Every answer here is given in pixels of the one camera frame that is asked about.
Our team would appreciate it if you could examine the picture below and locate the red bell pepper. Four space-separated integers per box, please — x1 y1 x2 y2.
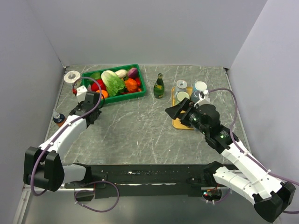
91 79 106 91

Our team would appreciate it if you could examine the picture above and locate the green mug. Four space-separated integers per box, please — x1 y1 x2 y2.
174 91 190 105

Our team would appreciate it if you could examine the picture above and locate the red chili toy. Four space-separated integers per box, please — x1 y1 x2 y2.
135 77 142 92

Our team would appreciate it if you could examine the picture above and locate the orange spray bottle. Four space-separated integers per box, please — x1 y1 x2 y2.
52 109 66 127

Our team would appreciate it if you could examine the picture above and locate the green glass bottle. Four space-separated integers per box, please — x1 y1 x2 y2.
153 73 164 98

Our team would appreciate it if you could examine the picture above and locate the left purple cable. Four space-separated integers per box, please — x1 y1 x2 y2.
30 77 102 196

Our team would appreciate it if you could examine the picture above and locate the orange pumpkin toy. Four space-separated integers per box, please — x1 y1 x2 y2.
125 78 138 92

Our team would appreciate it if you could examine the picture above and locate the green napa cabbage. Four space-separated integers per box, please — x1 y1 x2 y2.
101 70 126 97

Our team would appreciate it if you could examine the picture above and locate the green bell pepper toy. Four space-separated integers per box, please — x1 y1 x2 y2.
90 72 101 80

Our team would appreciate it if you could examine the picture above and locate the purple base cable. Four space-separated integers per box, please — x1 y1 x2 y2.
73 181 120 213

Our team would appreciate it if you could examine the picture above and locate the grey mug upside down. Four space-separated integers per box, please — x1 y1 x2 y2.
174 79 187 94

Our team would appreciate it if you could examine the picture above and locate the purple onion toy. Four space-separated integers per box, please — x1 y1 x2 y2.
128 68 139 79

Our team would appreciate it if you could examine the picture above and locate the green plastic crate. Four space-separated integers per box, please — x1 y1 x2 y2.
82 64 146 104

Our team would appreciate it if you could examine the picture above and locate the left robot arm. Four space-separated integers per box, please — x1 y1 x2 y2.
23 92 102 196

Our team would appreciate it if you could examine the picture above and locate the white green paper cup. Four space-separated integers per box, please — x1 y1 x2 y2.
64 70 81 84

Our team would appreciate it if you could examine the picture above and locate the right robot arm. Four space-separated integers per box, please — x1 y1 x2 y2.
165 98 296 223

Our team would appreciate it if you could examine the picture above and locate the dark grey blue mug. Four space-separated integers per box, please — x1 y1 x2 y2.
190 91 205 103

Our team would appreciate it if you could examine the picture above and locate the yellow tray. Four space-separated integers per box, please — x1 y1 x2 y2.
171 86 194 130

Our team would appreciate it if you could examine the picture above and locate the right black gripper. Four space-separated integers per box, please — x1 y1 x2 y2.
165 97 209 135

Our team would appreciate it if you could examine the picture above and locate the light blue mug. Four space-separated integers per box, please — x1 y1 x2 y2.
192 81 207 92

